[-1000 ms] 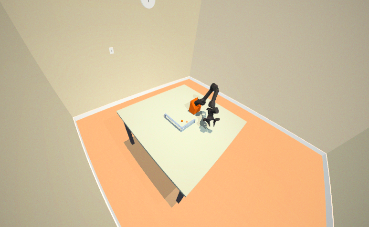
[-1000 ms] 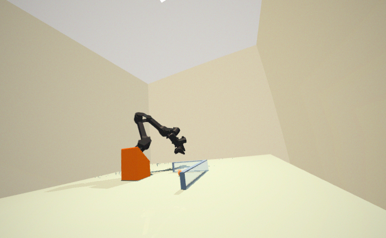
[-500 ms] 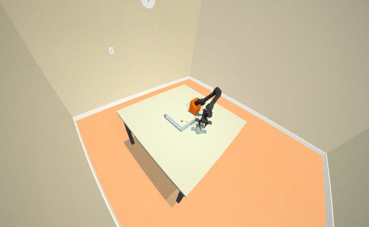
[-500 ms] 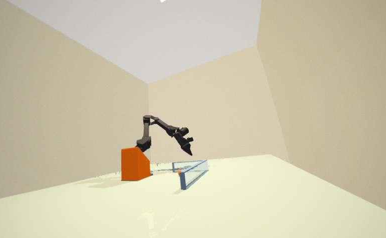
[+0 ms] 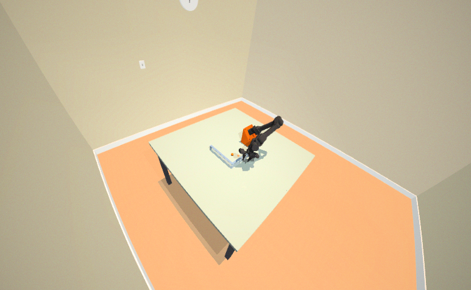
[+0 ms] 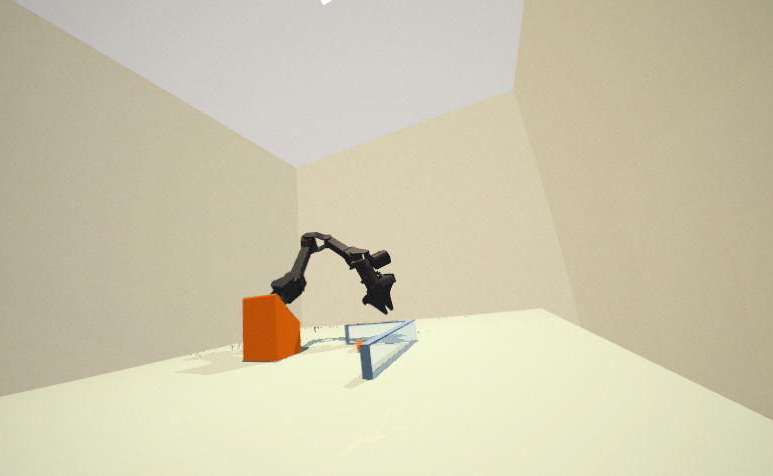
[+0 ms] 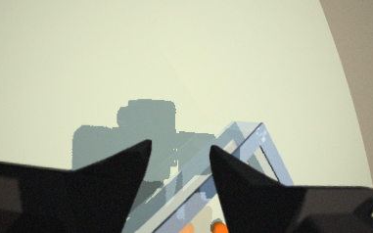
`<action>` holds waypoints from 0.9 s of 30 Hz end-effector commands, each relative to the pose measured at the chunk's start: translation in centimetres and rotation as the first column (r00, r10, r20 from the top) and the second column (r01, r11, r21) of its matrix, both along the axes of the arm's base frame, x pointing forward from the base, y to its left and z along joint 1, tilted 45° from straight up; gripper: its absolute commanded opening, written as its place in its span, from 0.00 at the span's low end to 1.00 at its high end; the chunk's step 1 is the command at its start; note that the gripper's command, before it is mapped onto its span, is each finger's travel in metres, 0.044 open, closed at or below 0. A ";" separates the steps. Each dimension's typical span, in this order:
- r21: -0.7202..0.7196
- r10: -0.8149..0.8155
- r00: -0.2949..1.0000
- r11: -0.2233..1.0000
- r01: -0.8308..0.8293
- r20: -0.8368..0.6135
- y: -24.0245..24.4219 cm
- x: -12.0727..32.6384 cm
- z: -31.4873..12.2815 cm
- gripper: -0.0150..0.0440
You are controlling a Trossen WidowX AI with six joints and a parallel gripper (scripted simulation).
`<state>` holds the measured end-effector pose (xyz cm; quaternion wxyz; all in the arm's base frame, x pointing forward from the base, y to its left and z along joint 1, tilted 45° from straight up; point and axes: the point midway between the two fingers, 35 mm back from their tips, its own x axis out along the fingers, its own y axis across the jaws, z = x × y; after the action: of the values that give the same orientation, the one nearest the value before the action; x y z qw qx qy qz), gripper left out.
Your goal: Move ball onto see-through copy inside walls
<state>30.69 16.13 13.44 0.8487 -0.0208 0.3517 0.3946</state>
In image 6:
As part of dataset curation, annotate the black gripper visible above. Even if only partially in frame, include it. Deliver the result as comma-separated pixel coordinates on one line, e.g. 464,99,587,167
361,270,395,315

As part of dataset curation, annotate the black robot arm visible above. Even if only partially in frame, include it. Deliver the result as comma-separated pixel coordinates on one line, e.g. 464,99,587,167
270,232,391,305

